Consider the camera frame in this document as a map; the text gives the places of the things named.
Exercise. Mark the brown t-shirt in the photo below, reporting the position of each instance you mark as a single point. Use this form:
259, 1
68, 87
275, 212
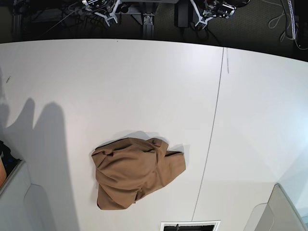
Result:
129, 169

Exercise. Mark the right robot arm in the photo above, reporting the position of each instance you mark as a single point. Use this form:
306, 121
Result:
101, 5

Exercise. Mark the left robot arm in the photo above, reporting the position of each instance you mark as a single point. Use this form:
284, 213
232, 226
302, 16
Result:
222, 8

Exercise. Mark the black power adapter box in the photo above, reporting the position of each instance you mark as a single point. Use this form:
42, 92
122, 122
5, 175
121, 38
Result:
181, 11

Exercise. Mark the white framed floor vent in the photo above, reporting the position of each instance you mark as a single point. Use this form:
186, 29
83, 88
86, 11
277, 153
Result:
190, 226

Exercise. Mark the left grey chair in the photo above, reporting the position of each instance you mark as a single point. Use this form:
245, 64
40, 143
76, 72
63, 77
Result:
24, 206

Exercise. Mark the grey chair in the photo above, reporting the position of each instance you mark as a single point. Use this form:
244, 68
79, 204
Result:
278, 214
24, 206

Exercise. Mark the right grey chair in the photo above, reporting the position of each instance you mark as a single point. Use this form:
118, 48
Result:
278, 214

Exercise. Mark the aluminium table frame post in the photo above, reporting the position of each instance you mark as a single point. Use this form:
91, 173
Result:
148, 26

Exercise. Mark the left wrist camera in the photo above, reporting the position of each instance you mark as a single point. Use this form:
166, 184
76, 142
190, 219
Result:
199, 19

